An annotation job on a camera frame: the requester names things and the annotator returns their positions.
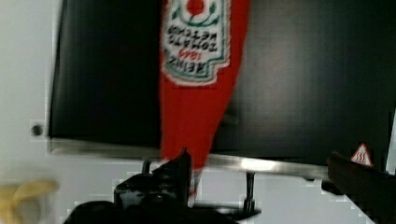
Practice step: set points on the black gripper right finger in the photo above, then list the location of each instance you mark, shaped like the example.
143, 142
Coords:
372, 191

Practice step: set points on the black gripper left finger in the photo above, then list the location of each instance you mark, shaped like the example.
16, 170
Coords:
152, 197

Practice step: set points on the red plush ketchup bottle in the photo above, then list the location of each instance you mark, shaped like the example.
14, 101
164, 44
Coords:
201, 48

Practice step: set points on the peeled toy banana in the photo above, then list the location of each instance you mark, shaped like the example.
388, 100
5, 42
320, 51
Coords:
13, 195

